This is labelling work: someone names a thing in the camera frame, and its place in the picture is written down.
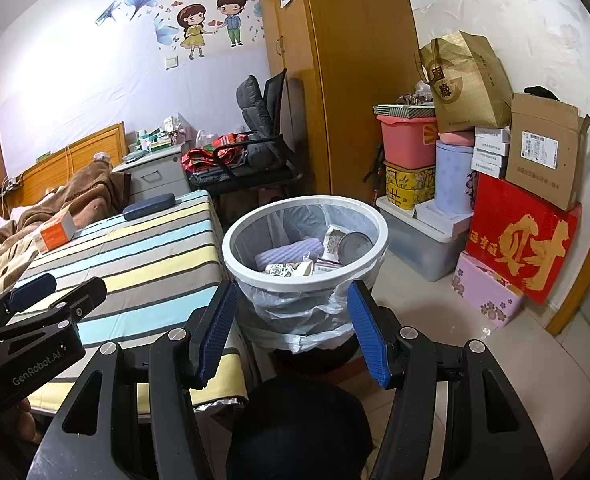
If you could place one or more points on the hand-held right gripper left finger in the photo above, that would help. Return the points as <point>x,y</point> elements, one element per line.
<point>215,340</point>

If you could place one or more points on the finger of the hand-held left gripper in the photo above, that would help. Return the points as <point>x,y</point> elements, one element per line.
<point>82,297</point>
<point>30,290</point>

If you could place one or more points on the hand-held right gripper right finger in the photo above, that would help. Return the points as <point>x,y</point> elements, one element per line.
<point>370,335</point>

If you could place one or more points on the clear plastic bin liner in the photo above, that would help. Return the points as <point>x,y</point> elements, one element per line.
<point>295,320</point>

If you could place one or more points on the white round trash bin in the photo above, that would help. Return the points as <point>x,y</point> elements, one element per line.
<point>300,286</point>

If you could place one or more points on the silver tin can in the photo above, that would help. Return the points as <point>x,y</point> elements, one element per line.
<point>355,249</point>

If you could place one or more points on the white bubble wrap piece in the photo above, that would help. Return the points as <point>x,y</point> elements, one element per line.
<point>290,252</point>

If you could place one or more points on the person's left hand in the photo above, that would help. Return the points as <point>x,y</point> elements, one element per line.
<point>20,420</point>

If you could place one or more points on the orange and white cardboard box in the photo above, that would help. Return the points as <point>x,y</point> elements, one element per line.
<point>57,232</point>

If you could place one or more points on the striped tablecloth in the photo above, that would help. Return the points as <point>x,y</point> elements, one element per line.
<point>150,260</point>

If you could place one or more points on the clear storage bin white lid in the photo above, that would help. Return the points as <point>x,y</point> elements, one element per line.
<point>415,255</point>

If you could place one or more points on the brown blanket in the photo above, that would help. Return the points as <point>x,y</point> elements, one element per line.
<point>75,195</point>

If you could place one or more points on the power strip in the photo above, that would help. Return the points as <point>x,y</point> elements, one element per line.
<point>10,185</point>

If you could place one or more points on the dark blue glasses case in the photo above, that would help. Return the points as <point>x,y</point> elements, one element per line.
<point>147,206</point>

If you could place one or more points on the pink floral box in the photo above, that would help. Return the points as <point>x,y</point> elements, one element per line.
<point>485,290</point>

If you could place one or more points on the white flat box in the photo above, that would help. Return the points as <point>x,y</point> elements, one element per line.
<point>445,217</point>

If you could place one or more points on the grey bedside drawer cabinet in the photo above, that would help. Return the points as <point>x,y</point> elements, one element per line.
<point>155,175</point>

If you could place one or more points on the wooden headboard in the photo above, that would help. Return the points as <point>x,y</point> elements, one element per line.
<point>85,150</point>

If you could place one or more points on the yellow patterned tin box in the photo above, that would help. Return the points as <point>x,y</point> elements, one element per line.
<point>410,185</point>

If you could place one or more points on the pale blue cylinder tin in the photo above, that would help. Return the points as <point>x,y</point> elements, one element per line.
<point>452,180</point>

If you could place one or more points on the red gift box gold print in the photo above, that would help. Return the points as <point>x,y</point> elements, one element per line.
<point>520,240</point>

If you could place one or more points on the pile of small boxes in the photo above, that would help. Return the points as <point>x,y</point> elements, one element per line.
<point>160,137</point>

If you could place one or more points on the red plaid clothing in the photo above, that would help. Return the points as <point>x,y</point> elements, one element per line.
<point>210,155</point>

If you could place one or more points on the pink plastic storage box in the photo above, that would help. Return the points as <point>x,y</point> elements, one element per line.
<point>407,142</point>

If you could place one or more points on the white plastic bag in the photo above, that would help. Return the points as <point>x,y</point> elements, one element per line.
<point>205,137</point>

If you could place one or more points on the small white box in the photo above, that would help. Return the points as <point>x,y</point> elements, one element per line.
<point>490,149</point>
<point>492,134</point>
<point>487,166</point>

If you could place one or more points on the pink plastic lid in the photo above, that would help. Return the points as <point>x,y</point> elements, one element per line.
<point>457,137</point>

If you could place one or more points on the striped flat gift box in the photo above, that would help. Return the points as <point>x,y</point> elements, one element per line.
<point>400,110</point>

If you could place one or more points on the grey folding seat cushion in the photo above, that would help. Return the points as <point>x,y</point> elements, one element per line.
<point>252,100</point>

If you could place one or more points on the brown cardboard box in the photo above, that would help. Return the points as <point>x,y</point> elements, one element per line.
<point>540,160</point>

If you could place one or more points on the tall wooden wardrobe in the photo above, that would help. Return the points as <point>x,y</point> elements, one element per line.
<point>355,85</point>

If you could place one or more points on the black office chair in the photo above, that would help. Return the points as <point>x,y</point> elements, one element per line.
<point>280,95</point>

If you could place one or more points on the gold paper gift bag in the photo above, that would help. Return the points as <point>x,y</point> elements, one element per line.
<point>465,90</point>

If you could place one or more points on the black cloth item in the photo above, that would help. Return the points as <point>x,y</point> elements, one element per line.
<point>540,92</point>

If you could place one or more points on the white wall switch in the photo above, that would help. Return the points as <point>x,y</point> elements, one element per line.
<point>171,61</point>

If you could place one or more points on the cartoon couple wall sticker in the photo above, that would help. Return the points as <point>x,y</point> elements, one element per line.
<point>195,25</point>

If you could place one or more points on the blue flower wall sticker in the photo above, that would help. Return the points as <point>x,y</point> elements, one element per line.
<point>140,0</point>

